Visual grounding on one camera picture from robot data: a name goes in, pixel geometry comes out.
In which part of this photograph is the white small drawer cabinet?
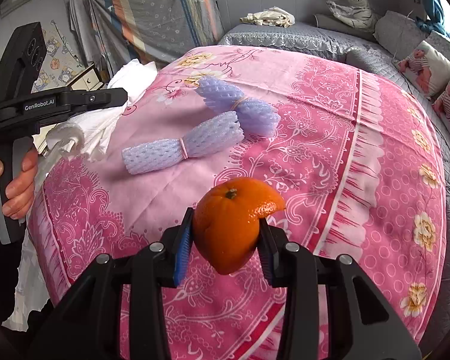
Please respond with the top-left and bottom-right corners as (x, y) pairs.
(32, 64), (105, 155)

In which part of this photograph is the cream crumpled cloth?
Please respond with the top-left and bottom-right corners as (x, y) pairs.
(240, 7), (296, 28)

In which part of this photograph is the blue curtain left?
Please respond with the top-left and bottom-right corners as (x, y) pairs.
(415, 0), (450, 37)

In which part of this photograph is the grey bolster cushion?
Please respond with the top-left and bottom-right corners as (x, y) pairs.
(314, 14), (376, 42)

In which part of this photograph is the orange peel piece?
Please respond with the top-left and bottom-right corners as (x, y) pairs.
(193, 177), (285, 275)

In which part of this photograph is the white paper tissue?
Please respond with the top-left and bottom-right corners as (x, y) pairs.
(4, 58), (159, 331)

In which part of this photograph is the white tiger plush toy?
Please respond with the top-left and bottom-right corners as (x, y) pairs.
(327, 0), (379, 33)

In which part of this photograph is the person's left hand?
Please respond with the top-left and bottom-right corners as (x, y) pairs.
(0, 146), (38, 219)

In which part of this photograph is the pink floral tablecloth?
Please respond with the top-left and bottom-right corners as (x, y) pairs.
(29, 46), (446, 341)

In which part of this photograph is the purple foam fruit net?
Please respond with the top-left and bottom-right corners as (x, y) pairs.
(196, 76), (281, 137)

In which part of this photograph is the grey quilted sofa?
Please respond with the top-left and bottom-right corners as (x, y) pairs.
(218, 23), (450, 350)

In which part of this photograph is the light purple foam net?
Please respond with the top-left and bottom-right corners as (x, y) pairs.
(122, 111), (245, 175)

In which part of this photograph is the left baby print pillow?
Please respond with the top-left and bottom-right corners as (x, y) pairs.
(396, 41), (450, 97)

